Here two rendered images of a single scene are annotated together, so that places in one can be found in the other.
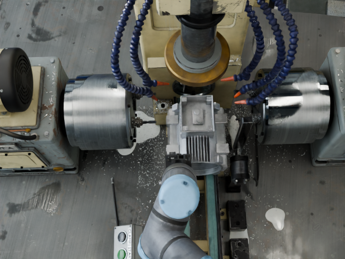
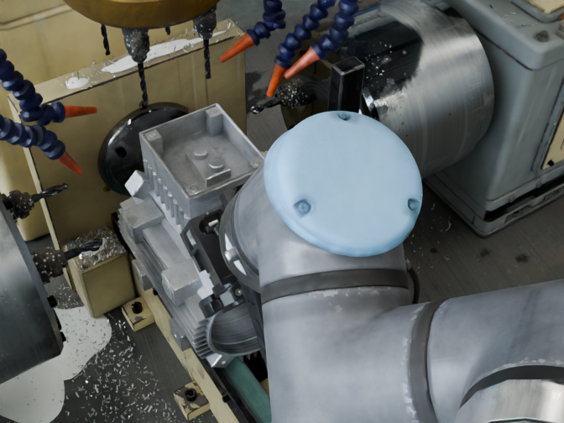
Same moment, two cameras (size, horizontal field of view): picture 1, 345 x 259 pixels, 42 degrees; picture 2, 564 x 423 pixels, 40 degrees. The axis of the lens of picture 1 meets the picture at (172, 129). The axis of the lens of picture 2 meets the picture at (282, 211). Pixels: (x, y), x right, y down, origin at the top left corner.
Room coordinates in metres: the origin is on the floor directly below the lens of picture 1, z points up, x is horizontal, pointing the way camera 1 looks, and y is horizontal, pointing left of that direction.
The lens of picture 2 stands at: (-0.01, 0.21, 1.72)
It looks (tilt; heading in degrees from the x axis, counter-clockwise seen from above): 48 degrees down; 324
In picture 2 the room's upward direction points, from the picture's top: 2 degrees clockwise
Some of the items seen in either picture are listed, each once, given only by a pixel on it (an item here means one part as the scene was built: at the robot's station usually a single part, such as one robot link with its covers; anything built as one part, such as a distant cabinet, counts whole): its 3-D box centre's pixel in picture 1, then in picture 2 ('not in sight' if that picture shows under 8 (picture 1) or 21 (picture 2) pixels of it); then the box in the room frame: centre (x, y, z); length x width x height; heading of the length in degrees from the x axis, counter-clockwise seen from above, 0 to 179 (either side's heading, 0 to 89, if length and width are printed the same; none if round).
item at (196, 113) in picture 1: (196, 117); (206, 171); (0.53, -0.08, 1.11); 0.12 x 0.11 x 0.07; 178
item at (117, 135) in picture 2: (193, 87); (153, 152); (0.68, -0.08, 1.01); 0.15 x 0.02 x 0.15; 88
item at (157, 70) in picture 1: (192, 76); (135, 148); (0.74, -0.08, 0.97); 0.30 x 0.11 x 0.34; 88
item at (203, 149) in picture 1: (196, 140); (226, 248); (0.49, -0.08, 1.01); 0.20 x 0.19 x 0.19; 178
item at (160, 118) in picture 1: (163, 111); (100, 270); (0.66, 0.03, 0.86); 0.07 x 0.06 x 0.12; 88
